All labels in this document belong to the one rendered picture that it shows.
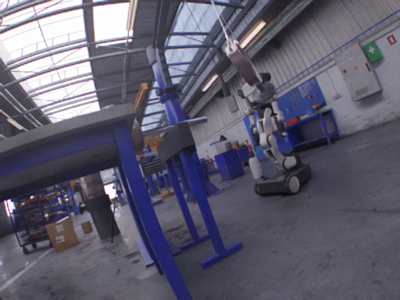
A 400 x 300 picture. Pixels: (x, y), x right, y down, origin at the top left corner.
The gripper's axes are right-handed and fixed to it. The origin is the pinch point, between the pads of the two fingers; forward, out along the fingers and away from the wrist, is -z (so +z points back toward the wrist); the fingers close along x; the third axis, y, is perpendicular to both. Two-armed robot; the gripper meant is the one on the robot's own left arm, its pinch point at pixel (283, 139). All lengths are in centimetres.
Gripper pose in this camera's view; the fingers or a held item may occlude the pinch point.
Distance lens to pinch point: 216.6
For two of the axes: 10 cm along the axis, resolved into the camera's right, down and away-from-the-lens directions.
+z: -1.5, -9.8, 1.6
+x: -9.1, 0.7, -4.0
